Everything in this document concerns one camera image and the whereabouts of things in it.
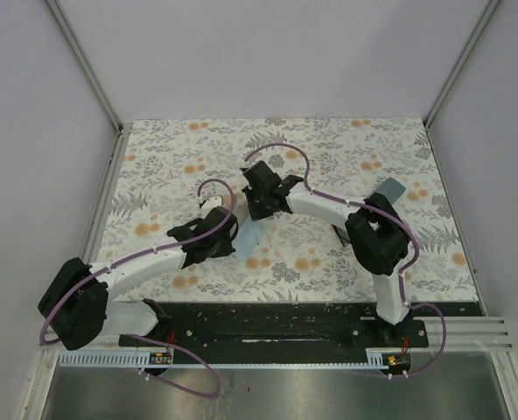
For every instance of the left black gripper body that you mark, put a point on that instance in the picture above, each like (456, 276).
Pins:
(222, 248)

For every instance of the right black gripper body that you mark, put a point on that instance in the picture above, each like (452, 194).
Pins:
(259, 209)

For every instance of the light blue cleaning cloth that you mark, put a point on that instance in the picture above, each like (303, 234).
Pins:
(248, 237)

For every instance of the black aviator sunglasses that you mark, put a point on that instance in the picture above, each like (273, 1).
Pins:
(343, 237)

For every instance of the grey-blue glasses case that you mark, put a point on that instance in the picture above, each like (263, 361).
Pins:
(391, 189)

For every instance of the pink glasses case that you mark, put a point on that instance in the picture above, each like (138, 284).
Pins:
(242, 214)

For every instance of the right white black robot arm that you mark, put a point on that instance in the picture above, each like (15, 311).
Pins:
(372, 226)

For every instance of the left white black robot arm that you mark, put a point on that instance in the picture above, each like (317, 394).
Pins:
(80, 303)

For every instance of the floral patterned table mat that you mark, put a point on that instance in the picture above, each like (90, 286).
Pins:
(168, 164)

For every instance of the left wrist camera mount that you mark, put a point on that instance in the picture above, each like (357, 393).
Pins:
(210, 203)

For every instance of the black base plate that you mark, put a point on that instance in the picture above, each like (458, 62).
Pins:
(198, 326)

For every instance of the left aluminium side rail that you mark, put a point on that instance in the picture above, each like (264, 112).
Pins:
(92, 240)

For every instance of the white slotted cable duct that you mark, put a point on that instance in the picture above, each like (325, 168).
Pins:
(242, 355)

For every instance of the left aluminium frame post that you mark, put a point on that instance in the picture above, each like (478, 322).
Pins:
(66, 30)

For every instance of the aluminium frame post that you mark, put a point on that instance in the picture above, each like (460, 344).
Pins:
(467, 51)
(66, 30)

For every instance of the right aluminium frame post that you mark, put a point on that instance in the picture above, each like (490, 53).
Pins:
(467, 51)

